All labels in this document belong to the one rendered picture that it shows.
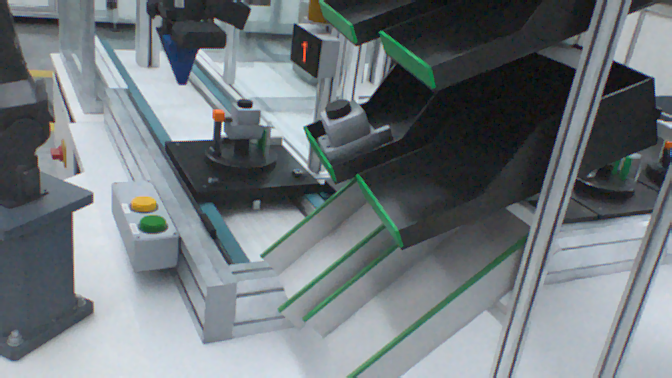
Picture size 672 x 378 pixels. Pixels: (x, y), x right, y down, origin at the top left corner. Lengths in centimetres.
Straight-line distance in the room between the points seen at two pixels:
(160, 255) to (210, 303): 15
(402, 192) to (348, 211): 21
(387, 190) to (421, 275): 12
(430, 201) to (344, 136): 13
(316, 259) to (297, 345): 18
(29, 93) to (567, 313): 93
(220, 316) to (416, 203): 41
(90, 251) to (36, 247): 29
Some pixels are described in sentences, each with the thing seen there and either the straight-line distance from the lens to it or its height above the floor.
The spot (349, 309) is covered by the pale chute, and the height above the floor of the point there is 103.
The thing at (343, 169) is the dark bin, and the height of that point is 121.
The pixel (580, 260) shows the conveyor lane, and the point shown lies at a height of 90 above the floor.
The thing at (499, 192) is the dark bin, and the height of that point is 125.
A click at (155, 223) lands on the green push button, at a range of 112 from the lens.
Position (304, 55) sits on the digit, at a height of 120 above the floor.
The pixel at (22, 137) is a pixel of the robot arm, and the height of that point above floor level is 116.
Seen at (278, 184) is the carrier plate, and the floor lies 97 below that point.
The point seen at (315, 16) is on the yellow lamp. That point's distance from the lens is 127.
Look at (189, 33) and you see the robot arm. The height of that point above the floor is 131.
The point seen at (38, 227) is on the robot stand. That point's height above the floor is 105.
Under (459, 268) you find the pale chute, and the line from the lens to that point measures 80.
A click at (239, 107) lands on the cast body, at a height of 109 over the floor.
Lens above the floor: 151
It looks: 24 degrees down
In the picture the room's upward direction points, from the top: 9 degrees clockwise
